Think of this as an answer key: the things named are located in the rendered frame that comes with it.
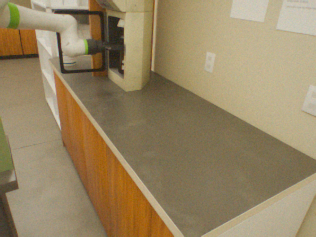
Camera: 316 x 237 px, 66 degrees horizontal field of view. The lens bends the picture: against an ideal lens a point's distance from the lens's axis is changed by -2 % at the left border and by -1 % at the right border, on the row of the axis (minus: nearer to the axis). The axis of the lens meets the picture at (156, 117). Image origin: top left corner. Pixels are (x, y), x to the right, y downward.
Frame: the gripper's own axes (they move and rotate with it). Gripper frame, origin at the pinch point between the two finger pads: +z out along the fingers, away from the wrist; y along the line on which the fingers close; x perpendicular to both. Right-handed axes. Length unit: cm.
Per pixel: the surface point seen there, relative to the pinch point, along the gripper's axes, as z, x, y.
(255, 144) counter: 22, 26, -93
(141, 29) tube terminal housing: 3.4, -11.8, -13.8
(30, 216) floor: -75, 120, 2
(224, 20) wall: 38, -20, -45
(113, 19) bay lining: -3.7, -14.2, 14.3
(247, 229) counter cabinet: -7, 36, -118
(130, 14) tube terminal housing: -4.0, -19.5, -14.1
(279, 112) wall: 39, 15, -89
